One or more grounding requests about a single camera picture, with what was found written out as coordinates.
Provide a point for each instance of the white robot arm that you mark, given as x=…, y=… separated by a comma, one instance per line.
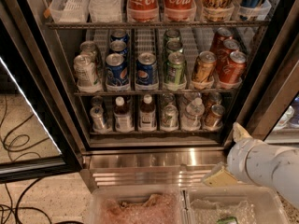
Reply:
x=281, y=171

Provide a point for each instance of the front green can middle shelf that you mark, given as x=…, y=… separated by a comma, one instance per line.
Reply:
x=175, y=68

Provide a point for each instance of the left Coca-Cola bottle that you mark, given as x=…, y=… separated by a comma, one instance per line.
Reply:
x=143, y=10

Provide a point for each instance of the rear red Coke can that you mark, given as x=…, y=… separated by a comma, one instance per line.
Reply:
x=220, y=35

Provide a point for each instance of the front slim silver can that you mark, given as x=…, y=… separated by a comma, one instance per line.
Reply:
x=98, y=117

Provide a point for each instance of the front white can middle shelf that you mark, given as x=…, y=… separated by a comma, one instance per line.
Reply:
x=85, y=69

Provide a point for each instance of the open fridge glass door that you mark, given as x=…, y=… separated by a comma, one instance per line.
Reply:
x=35, y=141

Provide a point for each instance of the right tea bottle white cap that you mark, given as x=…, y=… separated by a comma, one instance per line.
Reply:
x=147, y=114

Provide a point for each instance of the front green can bottom shelf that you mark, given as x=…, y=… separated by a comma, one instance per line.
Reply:
x=170, y=118

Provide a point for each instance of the single right Pepsi can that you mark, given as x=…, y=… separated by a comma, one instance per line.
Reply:
x=146, y=71

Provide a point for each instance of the tea bottle white cap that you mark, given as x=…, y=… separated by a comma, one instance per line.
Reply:
x=147, y=114
x=123, y=116

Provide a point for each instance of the rear slim silver can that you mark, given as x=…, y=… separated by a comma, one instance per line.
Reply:
x=97, y=101

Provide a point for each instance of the middle left Pepsi can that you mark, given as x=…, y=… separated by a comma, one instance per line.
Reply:
x=119, y=47

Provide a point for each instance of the orange can shelf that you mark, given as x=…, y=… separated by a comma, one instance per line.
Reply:
x=204, y=66
x=214, y=115
x=213, y=98

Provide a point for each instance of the clear plastic bin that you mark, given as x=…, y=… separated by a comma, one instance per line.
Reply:
x=137, y=204
x=246, y=203

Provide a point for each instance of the white ribbed container top shelf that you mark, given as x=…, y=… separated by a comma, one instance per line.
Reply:
x=105, y=10

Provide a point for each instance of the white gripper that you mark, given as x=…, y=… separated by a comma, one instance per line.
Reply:
x=238, y=161

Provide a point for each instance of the orange can middle shelf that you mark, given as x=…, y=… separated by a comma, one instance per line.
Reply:
x=204, y=66

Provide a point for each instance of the white can shelf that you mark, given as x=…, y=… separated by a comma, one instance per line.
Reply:
x=85, y=69
x=89, y=47

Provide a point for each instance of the empty clear tray top shelf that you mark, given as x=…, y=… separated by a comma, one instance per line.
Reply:
x=69, y=11

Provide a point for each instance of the green can shelf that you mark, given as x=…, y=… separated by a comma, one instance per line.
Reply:
x=170, y=118
x=175, y=68
x=167, y=99
x=171, y=34
x=173, y=46

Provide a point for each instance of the front red Coke can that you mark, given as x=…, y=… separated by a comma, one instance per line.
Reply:
x=233, y=68

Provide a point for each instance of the coca-cola bottle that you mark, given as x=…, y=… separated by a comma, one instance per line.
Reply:
x=177, y=10
x=143, y=10

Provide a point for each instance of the gold can top shelf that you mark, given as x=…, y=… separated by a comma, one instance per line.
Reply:
x=216, y=10

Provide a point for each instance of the rear water bottle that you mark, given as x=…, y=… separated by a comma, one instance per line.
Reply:
x=187, y=97

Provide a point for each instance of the rear green can middle shelf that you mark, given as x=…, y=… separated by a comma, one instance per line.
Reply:
x=171, y=34

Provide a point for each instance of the rear green can bottom shelf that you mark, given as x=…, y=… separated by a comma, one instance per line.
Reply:
x=167, y=99

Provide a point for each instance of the front water bottle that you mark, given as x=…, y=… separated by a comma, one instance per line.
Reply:
x=191, y=118

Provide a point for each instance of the left tea bottle white cap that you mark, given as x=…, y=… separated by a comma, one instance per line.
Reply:
x=123, y=116

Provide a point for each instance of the stainless steel fridge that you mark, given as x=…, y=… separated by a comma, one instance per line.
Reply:
x=116, y=160

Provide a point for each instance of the left clear plastic bin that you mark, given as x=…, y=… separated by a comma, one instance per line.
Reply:
x=137, y=204

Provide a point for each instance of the right Coca-Cola bottle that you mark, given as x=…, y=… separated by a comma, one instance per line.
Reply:
x=177, y=10

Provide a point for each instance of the red coke can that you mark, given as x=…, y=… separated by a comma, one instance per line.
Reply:
x=220, y=35
x=227, y=46
x=233, y=68

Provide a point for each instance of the water bottle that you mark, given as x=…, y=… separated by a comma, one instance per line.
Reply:
x=187, y=97
x=191, y=118

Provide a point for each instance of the green can in bin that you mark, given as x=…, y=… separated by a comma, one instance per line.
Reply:
x=227, y=220

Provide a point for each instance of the middle red Coke can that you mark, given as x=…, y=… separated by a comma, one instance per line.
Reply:
x=227, y=46

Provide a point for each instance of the right clear plastic bin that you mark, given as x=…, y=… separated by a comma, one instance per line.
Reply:
x=246, y=203

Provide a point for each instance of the front left Pepsi can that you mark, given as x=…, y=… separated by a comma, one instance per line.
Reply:
x=117, y=70

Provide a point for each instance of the slim silver can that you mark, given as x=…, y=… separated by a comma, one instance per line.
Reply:
x=98, y=117
x=97, y=101

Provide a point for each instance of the rear white can middle shelf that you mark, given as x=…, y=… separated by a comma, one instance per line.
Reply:
x=89, y=47

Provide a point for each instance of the rear left Pepsi can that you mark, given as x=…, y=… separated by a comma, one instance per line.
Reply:
x=119, y=34

